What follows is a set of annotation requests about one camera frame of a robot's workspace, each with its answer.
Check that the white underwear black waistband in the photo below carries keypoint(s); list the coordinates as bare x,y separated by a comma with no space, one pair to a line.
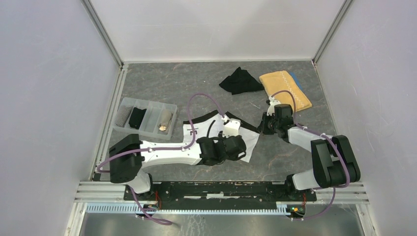
211,125

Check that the beige rolled cloth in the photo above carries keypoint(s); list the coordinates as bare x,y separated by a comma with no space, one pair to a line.
165,120

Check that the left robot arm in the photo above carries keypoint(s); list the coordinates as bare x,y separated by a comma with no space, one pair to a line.
128,157

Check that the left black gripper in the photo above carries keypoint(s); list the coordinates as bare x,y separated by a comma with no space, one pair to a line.
220,137

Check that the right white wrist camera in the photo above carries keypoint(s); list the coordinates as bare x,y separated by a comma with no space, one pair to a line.
272,102

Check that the clear plastic organizer box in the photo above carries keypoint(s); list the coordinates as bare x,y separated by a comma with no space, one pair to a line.
149,125

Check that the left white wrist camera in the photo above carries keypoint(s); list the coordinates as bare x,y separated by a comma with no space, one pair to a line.
231,128

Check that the black underwear beige waistband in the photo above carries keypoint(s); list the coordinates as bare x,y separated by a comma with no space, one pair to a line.
136,117

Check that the blue cloth under towel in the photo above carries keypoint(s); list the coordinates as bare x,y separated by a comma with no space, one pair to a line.
296,80

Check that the grey striped rolled cloth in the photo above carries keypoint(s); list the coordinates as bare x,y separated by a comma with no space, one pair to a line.
123,115

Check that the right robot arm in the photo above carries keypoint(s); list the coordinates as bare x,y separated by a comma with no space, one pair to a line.
333,161

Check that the aluminium frame rail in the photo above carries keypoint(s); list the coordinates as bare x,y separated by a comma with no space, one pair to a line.
115,198

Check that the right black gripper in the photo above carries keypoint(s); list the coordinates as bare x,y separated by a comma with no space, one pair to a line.
262,128

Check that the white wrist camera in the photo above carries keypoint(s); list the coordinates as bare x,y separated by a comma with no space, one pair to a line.
272,102
231,128

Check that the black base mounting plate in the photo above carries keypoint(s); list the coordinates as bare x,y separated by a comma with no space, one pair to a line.
227,195

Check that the folded yellow towel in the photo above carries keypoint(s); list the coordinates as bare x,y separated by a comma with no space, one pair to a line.
288,91

